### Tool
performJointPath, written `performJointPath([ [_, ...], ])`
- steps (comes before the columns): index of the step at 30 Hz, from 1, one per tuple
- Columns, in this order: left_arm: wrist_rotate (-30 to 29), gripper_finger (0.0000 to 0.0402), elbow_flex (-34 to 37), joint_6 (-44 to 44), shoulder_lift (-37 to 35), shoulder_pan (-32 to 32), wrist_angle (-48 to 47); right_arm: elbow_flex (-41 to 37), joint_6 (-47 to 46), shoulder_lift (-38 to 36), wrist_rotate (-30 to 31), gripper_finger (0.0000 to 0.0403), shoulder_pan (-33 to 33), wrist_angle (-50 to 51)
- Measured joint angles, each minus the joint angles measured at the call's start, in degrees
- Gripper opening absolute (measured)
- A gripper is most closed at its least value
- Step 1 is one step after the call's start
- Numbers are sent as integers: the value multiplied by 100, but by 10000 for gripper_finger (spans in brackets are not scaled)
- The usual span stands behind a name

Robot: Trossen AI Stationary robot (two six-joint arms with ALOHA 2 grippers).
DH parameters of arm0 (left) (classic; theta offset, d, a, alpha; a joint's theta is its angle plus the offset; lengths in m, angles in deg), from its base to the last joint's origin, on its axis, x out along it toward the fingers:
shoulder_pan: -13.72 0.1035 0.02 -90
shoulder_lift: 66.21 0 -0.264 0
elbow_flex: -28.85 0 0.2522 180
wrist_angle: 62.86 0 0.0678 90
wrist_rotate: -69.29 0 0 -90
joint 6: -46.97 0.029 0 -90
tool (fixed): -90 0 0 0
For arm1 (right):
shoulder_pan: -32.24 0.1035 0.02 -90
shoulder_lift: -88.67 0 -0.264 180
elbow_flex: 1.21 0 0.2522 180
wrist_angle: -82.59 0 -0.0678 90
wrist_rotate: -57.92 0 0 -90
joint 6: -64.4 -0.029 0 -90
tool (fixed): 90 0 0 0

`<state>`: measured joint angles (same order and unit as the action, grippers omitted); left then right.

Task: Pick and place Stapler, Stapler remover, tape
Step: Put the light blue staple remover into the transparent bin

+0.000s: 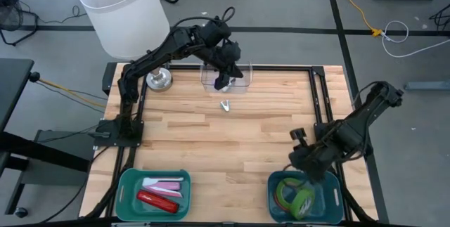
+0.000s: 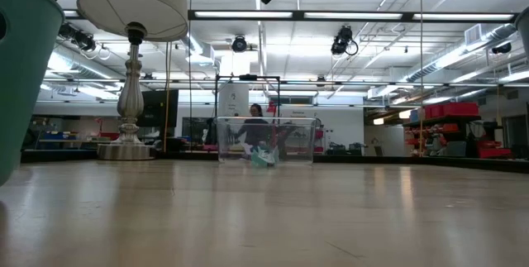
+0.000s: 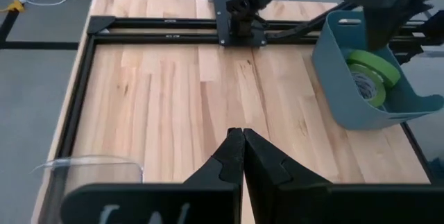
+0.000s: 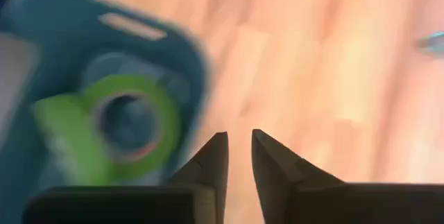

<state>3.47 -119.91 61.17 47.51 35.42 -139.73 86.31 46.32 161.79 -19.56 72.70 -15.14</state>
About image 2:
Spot white shade silver table lamp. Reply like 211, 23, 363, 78
76, 0, 189, 162

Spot black monitor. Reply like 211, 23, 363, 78
138, 88, 179, 128

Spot black overhead light bar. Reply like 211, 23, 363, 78
64, 8, 518, 23

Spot clear plastic bin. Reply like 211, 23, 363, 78
216, 116, 318, 165

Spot shelf with red bins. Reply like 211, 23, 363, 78
403, 101, 483, 159

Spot red crates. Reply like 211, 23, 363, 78
477, 141, 513, 160

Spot teal green plastic bin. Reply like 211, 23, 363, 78
0, 0, 66, 187

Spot black ceiling spotlight with cable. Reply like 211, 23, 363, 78
330, 25, 360, 58

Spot silver ventilation duct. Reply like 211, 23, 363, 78
407, 22, 517, 84

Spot teal staple remover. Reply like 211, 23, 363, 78
250, 145, 278, 169

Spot person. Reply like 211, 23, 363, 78
237, 103, 270, 156

